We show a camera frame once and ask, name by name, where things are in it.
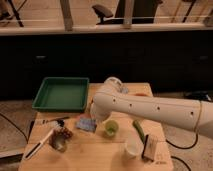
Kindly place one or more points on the white cup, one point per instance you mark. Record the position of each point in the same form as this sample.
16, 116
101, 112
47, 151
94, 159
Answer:
133, 147

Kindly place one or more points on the black office chair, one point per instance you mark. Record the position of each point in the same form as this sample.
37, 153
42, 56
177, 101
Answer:
144, 12

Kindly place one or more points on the black fork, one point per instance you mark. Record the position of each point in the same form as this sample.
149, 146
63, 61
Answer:
55, 119

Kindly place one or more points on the orange bowl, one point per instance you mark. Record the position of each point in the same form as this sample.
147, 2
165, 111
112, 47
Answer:
141, 94

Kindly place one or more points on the blue sponge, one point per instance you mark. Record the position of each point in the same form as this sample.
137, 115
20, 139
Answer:
86, 124

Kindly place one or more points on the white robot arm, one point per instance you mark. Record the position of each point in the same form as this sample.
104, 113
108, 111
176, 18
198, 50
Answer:
192, 115

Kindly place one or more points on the black floor device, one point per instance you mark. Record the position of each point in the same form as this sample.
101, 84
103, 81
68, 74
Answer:
202, 96

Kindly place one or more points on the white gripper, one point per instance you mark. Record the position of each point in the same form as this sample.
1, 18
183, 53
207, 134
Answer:
98, 114

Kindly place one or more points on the wooden brush block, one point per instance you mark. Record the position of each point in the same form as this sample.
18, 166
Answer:
150, 147

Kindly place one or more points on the small blue cloth piece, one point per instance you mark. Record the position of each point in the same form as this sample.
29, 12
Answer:
124, 90

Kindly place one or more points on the green cup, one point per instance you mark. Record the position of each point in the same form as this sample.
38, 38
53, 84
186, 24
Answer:
111, 128

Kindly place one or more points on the metal cup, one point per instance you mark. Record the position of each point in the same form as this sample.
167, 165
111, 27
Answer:
58, 143

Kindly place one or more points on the green cucumber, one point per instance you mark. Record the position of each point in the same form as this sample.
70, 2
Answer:
137, 126

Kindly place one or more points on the green plastic tray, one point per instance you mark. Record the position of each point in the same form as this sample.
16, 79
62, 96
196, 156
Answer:
62, 94

